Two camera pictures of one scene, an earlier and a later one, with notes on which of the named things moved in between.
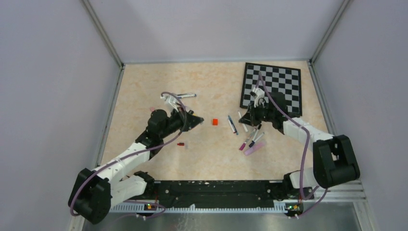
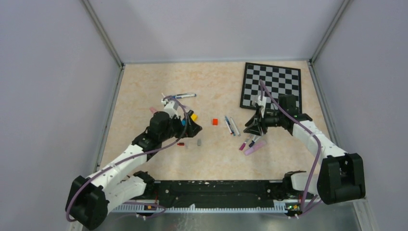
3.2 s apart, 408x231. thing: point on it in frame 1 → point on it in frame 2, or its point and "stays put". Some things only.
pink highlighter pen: x=249 y=151 stays put
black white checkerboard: x=286 y=80 stays put
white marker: x=243 y=125 → x=235 y=127
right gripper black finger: x=246 y=121 → x=254 y=129
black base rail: x=252 y=193 stays put
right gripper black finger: x=249 y=114 → x=251 y=121
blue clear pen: x=179 y=96 stays put
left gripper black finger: x=194 y=123 → x=194 y=131
